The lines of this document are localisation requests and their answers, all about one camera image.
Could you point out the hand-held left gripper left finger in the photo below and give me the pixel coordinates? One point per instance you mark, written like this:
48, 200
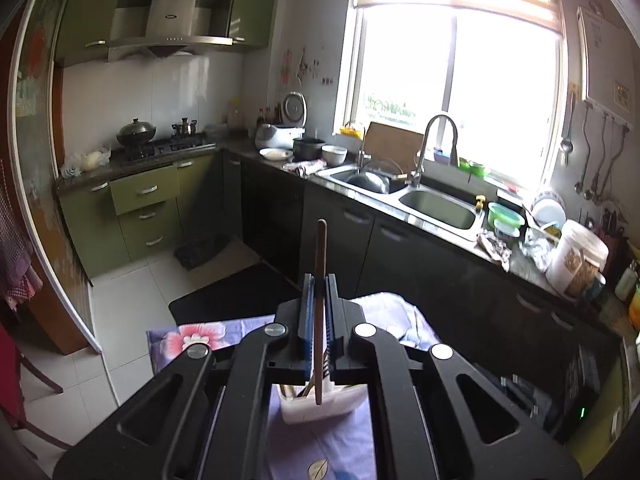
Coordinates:
309, 330

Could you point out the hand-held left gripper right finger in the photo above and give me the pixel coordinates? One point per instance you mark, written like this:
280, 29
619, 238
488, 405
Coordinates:
329, 335

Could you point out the bunch of bamboo chopsticks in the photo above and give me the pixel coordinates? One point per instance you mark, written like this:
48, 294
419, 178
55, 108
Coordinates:
302, 391

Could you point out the single brown wooden chopstick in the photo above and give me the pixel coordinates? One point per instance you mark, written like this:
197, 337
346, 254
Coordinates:
320, 260

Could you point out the white plastic utensil holder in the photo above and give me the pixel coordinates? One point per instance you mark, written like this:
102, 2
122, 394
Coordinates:
320, 412

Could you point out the black floor mat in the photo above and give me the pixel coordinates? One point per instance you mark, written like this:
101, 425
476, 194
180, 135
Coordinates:
230, 295

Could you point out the black kitchen base cabinets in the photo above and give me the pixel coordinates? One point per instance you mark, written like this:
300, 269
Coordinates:
340, 240

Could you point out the purple floral tablecloth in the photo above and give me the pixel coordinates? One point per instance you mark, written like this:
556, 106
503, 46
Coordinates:
320, 447

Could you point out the dark floor cloth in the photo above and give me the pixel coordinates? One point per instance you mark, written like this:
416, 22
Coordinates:
200, 255

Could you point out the dark pan with glass lid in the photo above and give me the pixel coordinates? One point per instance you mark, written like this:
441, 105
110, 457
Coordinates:
370, 181

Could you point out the patterned dish cloth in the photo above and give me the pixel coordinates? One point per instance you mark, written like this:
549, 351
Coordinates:
302, 166

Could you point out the steel double sink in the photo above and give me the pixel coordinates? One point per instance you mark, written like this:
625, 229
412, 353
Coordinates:
440, 210

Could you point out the white ceramic bowl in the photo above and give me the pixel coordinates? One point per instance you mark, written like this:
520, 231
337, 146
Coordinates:
334, 155

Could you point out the white plate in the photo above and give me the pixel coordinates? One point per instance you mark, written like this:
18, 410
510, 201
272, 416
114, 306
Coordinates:
276, 154

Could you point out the black cooking pot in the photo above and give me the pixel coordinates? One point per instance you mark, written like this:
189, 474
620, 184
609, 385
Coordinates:
308, 150

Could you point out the green base cabinets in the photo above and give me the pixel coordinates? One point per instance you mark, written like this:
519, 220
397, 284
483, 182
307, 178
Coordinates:
145, 220

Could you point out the white rice cooker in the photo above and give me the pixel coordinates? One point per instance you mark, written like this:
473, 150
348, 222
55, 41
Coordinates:
275, 135

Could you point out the wooden cutting board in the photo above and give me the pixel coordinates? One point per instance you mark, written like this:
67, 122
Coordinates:
395, 142

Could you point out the green plastic bowl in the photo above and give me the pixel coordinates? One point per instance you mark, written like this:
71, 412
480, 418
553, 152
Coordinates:
505, 211

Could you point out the green cups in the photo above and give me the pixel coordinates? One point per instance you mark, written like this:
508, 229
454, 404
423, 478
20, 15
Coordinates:
472, 166

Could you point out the crumpled clear plastic bag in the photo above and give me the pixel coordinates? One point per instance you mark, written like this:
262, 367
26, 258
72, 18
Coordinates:
537, 254

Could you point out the gas stove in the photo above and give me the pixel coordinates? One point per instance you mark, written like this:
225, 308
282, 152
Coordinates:
175, 146

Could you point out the cooking oil bottle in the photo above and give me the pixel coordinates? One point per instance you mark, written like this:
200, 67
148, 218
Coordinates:
234, 115

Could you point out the steel kettle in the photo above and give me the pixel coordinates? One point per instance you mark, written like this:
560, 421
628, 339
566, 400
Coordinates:
185, 127

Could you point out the steel kitchen faucet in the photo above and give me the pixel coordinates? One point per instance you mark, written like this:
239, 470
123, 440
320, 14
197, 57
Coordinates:
442, 116

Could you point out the white dishes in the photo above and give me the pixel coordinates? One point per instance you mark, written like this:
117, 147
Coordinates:
547, 210

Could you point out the black appliance with green light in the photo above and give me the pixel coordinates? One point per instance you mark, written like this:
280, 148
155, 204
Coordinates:
580, 395

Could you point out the white lidded storage tub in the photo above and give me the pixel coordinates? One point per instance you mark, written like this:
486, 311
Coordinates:
575, 250

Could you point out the black wok with lid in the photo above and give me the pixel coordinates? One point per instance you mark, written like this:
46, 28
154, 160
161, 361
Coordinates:
136, 132

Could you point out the dark wooden chair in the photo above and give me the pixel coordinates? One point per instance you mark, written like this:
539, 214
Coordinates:
42, 380

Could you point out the white plastic bag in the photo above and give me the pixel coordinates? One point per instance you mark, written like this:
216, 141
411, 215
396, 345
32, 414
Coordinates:
92, 160

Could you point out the kitchen window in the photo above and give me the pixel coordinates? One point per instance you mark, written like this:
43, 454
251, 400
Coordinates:
450, 85

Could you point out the checkered hanging apron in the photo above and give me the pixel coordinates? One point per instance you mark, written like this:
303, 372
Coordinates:
17, 260

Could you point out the red garment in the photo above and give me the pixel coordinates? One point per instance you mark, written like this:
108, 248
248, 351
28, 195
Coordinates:
9, 365

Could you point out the white bottle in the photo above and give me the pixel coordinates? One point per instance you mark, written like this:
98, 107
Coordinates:
626, 282

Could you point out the knife block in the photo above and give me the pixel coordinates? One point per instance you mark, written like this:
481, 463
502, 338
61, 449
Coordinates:
612, 230

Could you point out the hanging metal ladle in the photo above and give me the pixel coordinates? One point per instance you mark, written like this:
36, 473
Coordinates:
566, 145

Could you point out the steel range hood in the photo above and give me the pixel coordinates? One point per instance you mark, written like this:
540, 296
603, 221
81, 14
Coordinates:
170, 15

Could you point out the glass sliding door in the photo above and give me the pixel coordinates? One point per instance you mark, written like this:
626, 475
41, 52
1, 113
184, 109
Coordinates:
35, 110

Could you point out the white water heater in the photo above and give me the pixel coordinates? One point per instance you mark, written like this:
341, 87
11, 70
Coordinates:
610, 60

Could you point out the green wall cabinets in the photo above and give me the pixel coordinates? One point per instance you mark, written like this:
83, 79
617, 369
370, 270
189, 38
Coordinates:
85, 15

